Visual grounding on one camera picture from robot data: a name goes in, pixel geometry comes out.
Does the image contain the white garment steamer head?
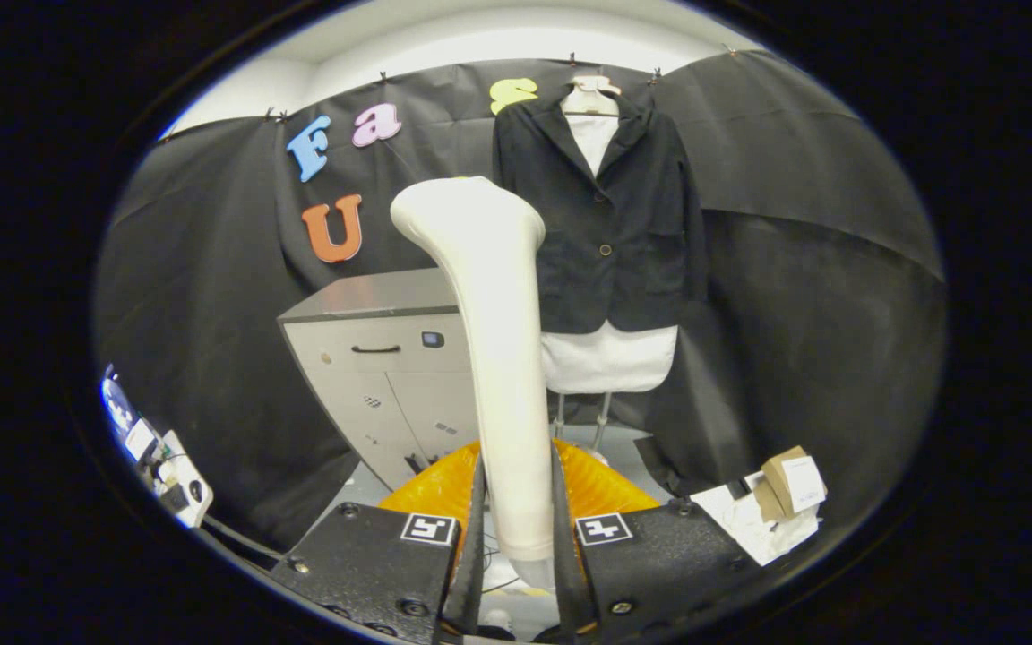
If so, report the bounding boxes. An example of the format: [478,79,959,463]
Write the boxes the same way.
[389,176,557,588]

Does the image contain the small cardboard box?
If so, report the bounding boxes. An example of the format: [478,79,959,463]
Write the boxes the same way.
[752,445,829,522]

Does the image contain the white plastic hanger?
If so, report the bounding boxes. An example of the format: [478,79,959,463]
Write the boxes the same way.
[559,75,623,117]

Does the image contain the black backdrop cloth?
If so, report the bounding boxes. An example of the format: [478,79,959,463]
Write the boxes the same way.
[93,49,947,552]

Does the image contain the metal steamer stand poles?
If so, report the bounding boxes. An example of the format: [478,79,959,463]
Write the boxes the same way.
[555,391,614,453]

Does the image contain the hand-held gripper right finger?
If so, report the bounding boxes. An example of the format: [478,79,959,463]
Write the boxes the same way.
[552,439,770,645]

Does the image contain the grey cabinet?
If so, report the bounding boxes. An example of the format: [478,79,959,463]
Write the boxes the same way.
[277,267,490,492]

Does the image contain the white device with cables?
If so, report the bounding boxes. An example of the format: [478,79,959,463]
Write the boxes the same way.
[102,365,214,529]

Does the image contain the white crumpled bag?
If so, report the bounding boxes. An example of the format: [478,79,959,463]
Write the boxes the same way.
[691,475,821,567]

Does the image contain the black jacket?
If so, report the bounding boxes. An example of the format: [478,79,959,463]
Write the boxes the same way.
[491,85,707,335]

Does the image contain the white shirt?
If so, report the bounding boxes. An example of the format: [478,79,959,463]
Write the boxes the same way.
[541,112,680,395]

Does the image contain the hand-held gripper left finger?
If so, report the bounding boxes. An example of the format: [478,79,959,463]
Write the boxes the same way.
[265,437,490,645]

